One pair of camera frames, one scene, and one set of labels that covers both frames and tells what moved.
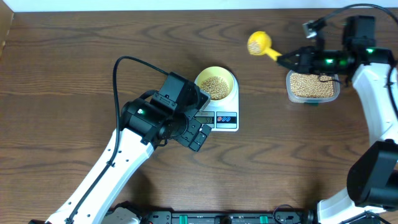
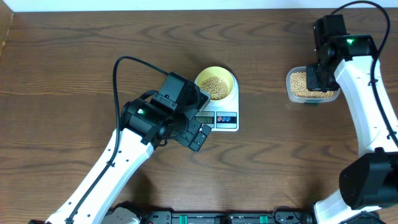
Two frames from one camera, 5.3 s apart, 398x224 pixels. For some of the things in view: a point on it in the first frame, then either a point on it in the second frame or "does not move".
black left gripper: (187, 137) does not move
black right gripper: (307, 60) -> (312, 83)
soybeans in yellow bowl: (217, 88) does not move
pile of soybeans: (305, 85) does not move
